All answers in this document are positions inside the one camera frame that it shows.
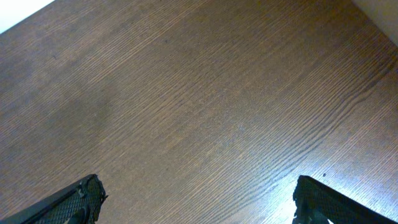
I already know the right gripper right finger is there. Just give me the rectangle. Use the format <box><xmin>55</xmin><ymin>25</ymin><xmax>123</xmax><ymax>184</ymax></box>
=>
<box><xmin>292</xmin><ymin>175</ymin><xmax>397</xmax><ymax>224</ymax></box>

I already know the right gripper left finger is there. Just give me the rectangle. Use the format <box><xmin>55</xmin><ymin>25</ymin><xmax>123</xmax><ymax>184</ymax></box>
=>
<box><xmin>1</xmin><ymin>174</ymin><xmax>107</xmax><ymax>224</ymax></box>

